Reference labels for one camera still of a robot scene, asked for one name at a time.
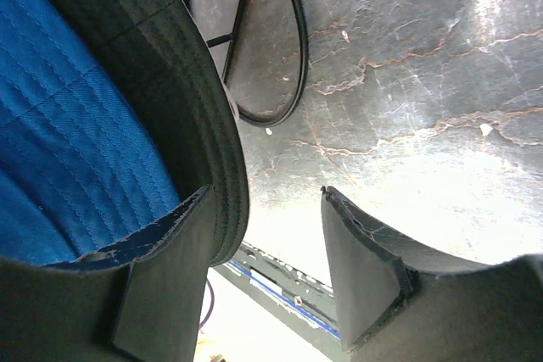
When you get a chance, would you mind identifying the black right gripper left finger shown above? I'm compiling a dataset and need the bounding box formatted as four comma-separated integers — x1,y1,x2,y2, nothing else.
1,187,215,361

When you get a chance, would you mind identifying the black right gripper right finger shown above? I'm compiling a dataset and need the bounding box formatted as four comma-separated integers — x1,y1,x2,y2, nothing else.
321,187,542,361

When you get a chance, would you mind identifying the black hat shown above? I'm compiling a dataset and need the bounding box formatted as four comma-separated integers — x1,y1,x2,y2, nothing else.
49,0,249,265

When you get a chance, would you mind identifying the navy blue hat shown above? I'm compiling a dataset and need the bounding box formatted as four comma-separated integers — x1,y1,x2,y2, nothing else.
1,0,180,265

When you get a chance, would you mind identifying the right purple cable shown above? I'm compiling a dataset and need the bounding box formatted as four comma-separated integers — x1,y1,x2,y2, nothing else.
198,279,216,336

